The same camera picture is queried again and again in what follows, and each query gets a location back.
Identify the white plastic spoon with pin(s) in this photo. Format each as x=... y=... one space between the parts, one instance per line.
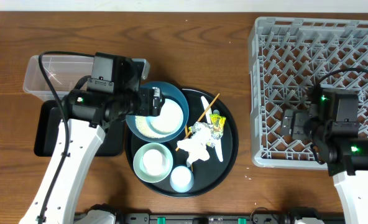
x=218 y=149

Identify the green bowl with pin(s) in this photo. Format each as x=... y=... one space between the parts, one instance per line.
x=138 y=163

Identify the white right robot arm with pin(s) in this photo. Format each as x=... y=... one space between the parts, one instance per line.
x=335 y=142

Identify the white napkin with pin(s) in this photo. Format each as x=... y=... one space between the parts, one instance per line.
x=196 y=145

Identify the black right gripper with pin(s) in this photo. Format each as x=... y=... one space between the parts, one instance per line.
x=300 y=117

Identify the white plate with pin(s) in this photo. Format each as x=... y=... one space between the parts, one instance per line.
x=169 y=120

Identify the white cup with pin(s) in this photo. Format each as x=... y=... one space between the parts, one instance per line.
x=154 y=162

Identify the blue plate with rice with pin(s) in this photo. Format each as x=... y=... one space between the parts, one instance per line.
x=171 y=92

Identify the round black tray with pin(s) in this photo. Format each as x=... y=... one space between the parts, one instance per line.
x=207 y=174

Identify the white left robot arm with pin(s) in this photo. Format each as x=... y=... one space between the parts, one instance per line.
x=86 y=116

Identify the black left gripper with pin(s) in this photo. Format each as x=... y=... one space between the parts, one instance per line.
x=154 y=101

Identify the light blue cup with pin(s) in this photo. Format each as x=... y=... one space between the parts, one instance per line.
x=181 y=179

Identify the grey dishwasher rack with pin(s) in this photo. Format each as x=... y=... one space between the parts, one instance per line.
x=286 y=57

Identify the clear plastic bin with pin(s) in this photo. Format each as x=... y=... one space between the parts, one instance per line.
x=63 y=72

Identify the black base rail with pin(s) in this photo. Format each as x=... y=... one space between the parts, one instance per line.
x=106 y=214

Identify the yellow foil wrapper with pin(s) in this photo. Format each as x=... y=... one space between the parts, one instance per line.
x=214 y=133

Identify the black rectangular tray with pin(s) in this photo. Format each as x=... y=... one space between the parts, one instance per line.
x=47 y=133

